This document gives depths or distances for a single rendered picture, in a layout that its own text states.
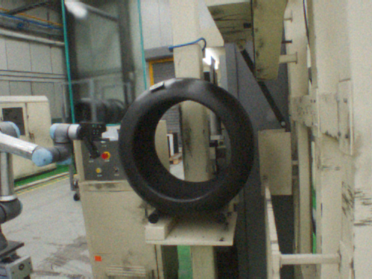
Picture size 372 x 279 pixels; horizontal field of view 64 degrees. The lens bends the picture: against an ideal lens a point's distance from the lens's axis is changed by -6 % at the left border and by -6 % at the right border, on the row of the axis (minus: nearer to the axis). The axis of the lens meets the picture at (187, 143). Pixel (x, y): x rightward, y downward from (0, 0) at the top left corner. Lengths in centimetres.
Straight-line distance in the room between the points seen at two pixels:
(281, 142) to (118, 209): 118
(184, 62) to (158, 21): 1004
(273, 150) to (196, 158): 39
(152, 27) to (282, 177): 1046
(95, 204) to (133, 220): 28
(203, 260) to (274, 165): 66
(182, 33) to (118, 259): 154
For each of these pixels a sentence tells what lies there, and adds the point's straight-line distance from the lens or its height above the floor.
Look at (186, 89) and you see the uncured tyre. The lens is 122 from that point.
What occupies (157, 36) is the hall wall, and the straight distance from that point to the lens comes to 1153.
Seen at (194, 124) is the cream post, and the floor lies 126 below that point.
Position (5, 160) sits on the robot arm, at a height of 116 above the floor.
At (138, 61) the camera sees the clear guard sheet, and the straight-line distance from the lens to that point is 204.
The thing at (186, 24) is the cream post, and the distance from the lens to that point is 164.
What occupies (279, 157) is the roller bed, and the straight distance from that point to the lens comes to 152.
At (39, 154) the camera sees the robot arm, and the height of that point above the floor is 120.
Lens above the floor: 134
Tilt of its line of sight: 6 degrees down
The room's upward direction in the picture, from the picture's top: 5 degrees counter-clockwise
